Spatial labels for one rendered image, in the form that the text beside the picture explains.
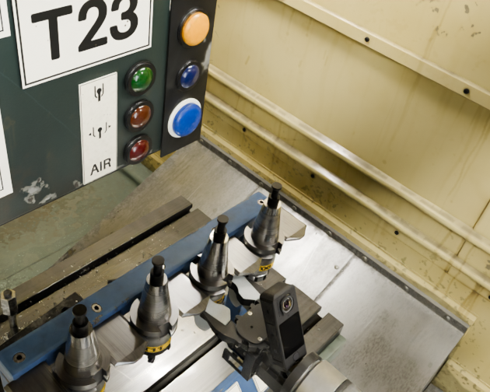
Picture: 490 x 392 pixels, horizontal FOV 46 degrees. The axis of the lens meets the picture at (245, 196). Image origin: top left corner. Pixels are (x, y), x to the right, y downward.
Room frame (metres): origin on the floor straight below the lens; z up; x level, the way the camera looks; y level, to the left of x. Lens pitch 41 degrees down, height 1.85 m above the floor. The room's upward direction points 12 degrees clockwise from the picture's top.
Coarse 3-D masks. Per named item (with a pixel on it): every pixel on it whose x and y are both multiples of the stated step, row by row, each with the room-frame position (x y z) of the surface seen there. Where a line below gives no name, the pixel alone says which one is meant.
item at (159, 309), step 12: (144, 288) 0.44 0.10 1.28; (156, 288) 0.43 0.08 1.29; (168, 288) 0.45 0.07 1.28; (144, 300) 0.43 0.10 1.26; (156, 300) 0.43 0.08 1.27; (168, 300) 0.44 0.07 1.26; (144, 312) 0.43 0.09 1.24; (156, 312) 0.43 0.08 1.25; (168, 312) 0.44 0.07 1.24; (156, 324) 0.43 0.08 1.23
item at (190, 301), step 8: (168, 280) 0.51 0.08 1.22; (176, 280) 0.51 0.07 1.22; (184, 280) 0.52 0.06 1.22; (176, 288) 0.50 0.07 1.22; (184, 288) 0.50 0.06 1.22; (192, 288) 0.50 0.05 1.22; (200, 288) 0.51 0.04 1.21; (176, 296) 0.48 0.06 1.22; (184, 296) 0.49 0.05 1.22; (192, 296) 0.49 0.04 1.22; (200, 296) 0.49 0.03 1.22; (208, 296) 0.50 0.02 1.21; (184, 304) 0.47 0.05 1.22; (192, 304) 0.48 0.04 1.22; (200, 304) 0.48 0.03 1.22; (184, 312) 0.46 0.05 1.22; (192, 312) 0.47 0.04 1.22; (200, 312) 0.47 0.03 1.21
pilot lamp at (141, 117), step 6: (138, 108) 0.35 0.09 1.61; (144, 108) 0.35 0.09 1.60; (132, 114) 0.34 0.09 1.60; (138, 114) 0.34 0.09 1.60; (144, 114) 0.35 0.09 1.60; (150, 114) 0.35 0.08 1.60; (132, 120) 0.34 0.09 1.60; (138, 120) 0.34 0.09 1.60; (144, 120) 0.35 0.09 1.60; (132, 126) 0.34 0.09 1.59; (138, 126) 0.35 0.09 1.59
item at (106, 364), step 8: (104, 352) 0.37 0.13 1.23; (56, 360) 0.35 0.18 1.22; (104, 360) 0.36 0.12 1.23; (56, 368) 0.34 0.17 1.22; (104, 368) 0.35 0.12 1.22; (64, 376) 0.33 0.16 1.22; (96, 376) 0.35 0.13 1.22; (104, 376) 0.35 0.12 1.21; (64, 384) 0.33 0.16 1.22; (72, 384) 0.33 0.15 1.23; (80, 384) 0.33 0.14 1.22; (88, 384) 0.33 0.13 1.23; (96, 384) 0.34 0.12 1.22
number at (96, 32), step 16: (80, 0) 0.31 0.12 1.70; (96, 0) 0.32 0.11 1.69; (112, 0) 0.33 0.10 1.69; (128, 0) 0.34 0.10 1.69; (144, 0) 0.35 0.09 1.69; (80, 16) 0.31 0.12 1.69; (96, 16) 0.32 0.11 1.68; (112, 16) 0.33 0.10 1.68; (128, 16) 0.34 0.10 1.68; (144, 16) 0.35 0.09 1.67; (80, 32) 0.31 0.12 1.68; (96, 32) 0.32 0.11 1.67; (112, 32) 0.33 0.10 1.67; (128, 32) 0.34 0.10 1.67; (80, 48) 0.31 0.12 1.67; (96, 48) 0.32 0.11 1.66; (112, 48) 0.33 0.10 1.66
